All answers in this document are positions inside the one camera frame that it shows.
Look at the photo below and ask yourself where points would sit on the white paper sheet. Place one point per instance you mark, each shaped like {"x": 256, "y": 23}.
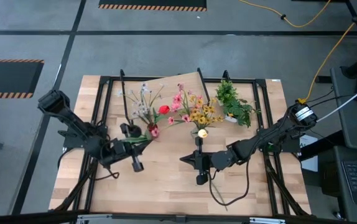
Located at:
{"x": 310, "y": 161}

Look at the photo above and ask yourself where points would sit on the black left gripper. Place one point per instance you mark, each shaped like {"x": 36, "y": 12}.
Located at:
{"x": 119, "y": 152}

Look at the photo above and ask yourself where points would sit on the silver aluminium frame bracket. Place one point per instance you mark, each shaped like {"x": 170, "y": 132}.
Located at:
{"x": 94, "y": 217}
{"x": 267, "y": 221}

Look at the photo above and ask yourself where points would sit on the clear cut-glass vase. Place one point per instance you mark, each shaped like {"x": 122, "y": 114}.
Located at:
{"x": 194, "y": 133}

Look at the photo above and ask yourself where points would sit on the cream artificial tulip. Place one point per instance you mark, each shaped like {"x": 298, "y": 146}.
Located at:
{"x": 202, "y": 133}

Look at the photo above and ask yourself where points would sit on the black aluminium table frame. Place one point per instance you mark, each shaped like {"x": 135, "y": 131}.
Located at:
{"x": 243, "y": 80}

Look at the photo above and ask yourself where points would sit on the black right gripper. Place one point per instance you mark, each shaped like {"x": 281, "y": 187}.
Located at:
{"x": 211, "y": 161}

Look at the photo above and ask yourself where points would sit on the black hazard-striped floor mat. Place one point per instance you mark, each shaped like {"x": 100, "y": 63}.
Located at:
{"x": 7, "y": 77}
{"x": 150, "y": 3}

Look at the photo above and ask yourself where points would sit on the white artificial flower bunch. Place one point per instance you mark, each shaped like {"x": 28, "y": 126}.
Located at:
{"x": 142, "y": 109}

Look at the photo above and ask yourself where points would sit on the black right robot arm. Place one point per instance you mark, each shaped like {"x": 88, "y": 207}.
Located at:
{"x": 259, "y": 143}

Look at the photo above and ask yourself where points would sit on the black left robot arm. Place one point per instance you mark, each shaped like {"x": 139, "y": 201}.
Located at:
{"x": 72, "y": 121}

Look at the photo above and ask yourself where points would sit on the broad-leaf potted plant white pot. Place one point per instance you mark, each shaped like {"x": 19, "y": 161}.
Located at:
{"x": 239, "y": 110}

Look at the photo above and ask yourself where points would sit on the small-leaf potted plant white pot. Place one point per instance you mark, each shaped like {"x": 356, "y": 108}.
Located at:
{"x": 226, "y": 91}

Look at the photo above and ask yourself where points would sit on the wooden shelf with black legs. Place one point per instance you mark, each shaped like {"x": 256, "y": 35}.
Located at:
{"x": 194, "y": 82}

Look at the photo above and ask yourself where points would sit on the yellow artificial flower bunch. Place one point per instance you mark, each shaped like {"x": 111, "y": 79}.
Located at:
{"x": 201, "y": 119}

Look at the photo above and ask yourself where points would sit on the red ribbed glass vase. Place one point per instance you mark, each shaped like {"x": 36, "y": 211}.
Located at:
{"x": 152, "y": 127}

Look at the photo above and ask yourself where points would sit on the red artificial tulip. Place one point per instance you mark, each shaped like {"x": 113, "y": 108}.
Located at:
{"x": 164, "y": 109}

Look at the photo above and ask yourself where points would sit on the pink artificial tulip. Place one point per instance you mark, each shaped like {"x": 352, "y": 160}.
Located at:
{"x": 219, "y": 197}

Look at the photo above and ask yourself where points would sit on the dark grey desk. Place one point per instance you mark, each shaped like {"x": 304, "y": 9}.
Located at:
{"x": 331, "y": 193}
{"x": 352, "y": 130}

